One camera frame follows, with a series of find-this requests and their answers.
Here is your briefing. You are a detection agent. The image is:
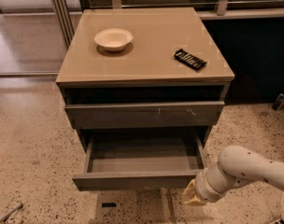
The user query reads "metal floor bar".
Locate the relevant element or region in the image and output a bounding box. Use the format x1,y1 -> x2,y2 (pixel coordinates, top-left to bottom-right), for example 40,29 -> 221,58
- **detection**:
0,203 -> 23,224

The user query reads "grey caster foot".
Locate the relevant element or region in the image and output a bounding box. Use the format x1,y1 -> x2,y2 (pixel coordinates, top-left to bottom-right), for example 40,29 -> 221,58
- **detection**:
272,93 -> 284,111

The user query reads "grey drawer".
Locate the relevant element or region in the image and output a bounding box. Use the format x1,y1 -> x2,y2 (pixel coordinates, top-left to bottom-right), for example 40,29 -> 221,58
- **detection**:
65,101 -> 224,129
73,134 -> 206,191

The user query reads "small black floor object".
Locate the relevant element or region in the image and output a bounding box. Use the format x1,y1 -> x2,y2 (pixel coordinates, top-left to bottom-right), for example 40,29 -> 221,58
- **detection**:
102,203 -> 117,208

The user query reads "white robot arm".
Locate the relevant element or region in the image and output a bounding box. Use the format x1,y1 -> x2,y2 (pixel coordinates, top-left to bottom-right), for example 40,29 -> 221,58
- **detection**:
183,146 -> 284,206

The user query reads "grey top drawer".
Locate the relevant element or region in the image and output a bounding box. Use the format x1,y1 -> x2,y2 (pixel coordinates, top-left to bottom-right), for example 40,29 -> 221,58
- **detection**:
65,101 -> 224,129

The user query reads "black snack bar packet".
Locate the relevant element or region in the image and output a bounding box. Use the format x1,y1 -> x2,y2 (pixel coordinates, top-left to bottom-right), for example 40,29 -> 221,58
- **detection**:
174,49 -> 206,71

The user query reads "white bowl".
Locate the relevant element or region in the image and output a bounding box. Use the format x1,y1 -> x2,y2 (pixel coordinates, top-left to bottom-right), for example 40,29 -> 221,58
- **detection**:
94,28 -> 134,52

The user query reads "grey drawer cabinet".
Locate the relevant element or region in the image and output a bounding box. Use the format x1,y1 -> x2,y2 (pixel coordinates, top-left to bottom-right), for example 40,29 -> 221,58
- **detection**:
57,7 -> 234,141

